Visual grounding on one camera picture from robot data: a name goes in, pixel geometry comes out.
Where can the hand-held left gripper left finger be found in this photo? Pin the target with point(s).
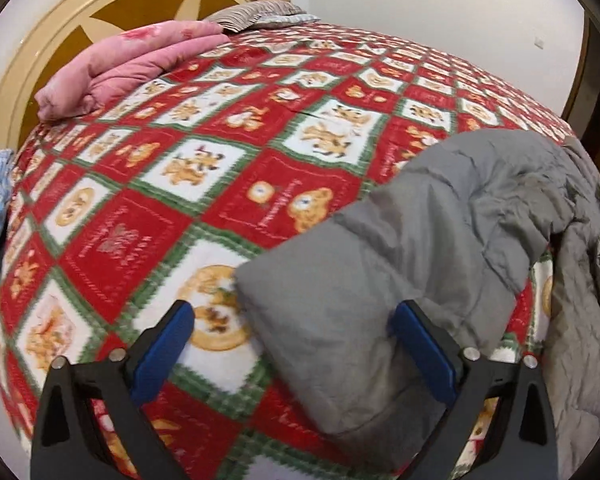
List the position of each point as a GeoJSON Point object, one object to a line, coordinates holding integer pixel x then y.
{"type": "Point", "coordinates": [165, 345]}

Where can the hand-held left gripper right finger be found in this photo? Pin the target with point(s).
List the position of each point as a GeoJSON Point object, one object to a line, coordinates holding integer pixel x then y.
{"type": "Point", "coordinates": [425, 345]}

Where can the grey puffer jacket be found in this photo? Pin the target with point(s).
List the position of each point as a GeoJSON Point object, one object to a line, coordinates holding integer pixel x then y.
{"type": "Point", "coordinates": [380, 260]}

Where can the red bear printed blanket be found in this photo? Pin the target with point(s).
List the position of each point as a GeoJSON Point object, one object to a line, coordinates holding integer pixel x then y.
{"type": "Point", "coordinates": [180, 160]}

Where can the pink folded quilt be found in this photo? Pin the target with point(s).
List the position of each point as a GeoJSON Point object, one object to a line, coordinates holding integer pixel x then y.
{"type": "Point", "coordinates": [130, 60]}

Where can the cream and brown headboard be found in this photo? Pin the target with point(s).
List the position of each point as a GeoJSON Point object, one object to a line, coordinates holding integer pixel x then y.
{"type": "Point", "coordinates": [30, 60]}

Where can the grey striped pillow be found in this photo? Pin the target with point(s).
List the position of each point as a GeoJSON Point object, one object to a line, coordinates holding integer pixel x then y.
{"type": "Point", "coordinates": [250, 14]}

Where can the dark wooden door frame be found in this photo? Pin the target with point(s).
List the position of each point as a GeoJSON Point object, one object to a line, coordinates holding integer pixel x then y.
{"type": "Point", "coordinates": [587, 85]}

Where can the white wall switch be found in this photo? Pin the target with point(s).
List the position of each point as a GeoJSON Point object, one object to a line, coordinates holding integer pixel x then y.
{"type": "Point", "coordinates": [540, 43]}

